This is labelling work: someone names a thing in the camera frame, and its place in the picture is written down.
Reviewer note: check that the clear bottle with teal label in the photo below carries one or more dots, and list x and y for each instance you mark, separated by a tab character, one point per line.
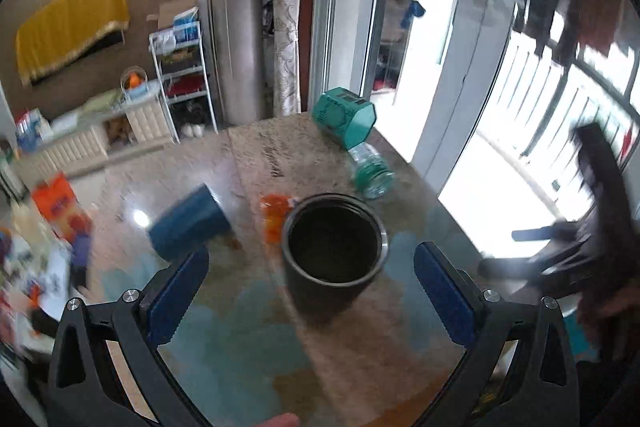
372	172

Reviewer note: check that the person's left hand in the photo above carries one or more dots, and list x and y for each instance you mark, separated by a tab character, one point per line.
277	421

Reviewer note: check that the white shelf rack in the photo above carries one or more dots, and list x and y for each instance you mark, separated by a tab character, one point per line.
182	82

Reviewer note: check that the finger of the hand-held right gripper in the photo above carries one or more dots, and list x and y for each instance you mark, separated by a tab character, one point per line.
505	268
537	234

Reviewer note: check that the grey metal pipe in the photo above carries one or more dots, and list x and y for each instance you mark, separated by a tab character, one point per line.
236	17

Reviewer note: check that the orange bag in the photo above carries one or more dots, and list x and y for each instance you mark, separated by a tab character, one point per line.
60	204

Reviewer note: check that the person's right hand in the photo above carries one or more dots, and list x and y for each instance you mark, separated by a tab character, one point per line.
612	322

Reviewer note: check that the teal hexagonal tin box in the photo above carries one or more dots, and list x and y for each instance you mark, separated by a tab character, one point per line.
345	117

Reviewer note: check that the blue hanging cloth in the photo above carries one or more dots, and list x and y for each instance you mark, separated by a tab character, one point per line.
412	14

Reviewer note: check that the orange snack packet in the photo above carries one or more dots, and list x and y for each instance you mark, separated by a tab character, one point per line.
275	217

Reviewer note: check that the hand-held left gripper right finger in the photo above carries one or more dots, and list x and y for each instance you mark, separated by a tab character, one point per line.
446	297

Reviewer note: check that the black metal cup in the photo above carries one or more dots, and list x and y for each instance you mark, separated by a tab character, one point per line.
330	257

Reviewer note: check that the patterned beige curtain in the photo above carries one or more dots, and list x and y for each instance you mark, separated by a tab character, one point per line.
289	17

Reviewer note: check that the cardboard box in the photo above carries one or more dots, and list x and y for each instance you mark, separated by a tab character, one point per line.
175	12

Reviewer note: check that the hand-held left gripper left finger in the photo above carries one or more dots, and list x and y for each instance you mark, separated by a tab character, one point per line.
176	294

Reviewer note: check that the basket with orange item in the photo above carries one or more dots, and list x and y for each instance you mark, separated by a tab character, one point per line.
135	84

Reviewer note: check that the yellow cloth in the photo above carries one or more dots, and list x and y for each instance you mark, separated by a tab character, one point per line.
70	27

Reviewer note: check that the white low cabinet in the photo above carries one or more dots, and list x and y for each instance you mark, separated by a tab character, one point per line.
95	137

